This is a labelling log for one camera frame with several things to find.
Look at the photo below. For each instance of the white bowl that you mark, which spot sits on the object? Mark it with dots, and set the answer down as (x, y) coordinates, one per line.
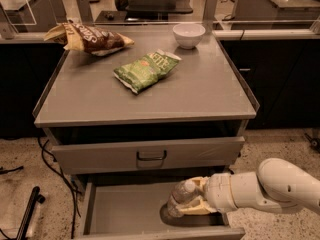
(188, 35)

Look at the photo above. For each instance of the black stand on floor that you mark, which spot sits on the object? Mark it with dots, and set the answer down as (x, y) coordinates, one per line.
(35, 197)

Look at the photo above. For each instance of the brown chip bag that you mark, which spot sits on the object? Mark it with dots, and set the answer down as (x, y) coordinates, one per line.
(92, 40)

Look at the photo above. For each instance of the grey open lower drawer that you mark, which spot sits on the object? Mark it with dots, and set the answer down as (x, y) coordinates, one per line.
(132, 206)

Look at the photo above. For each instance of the black drawer handle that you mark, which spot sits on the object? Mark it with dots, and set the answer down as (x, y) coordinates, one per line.
(151, 156)

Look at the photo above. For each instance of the grey drawer cabinet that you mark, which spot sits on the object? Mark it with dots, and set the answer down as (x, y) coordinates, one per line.
(203, 97)

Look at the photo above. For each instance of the green chip bag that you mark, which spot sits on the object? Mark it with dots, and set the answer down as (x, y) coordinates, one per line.
(147, 70)

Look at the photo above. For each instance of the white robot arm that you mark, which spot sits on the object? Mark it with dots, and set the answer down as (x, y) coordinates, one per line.
(277, 186)

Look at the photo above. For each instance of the grey upper drawer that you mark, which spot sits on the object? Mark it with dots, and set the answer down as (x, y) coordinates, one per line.
(121, 156)

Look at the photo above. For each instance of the clear plastic water bottle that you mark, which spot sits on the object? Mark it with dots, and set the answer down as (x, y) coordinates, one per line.
(183, 198)

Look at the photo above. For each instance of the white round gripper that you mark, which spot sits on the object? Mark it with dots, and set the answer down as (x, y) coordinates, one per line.
(217, 191)

